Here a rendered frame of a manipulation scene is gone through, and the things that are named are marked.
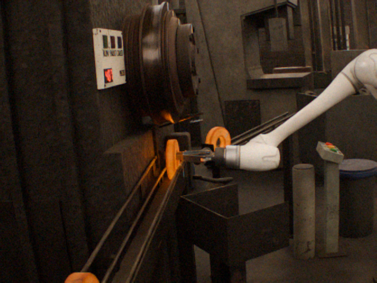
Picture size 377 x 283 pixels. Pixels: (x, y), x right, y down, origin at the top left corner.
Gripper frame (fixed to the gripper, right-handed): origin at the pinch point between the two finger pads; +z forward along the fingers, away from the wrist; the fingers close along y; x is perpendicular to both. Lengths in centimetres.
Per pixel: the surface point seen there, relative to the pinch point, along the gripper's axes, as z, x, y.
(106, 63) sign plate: 13, 37, -42
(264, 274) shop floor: -40, -72, 44
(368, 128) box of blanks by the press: -131, -19, 202
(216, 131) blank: -14.0, 2.9, 42.2
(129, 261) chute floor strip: 1, -14, -68
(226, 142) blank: -19, -4, 48
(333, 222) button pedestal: -78, -50, 63
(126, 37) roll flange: 14, 46, -17
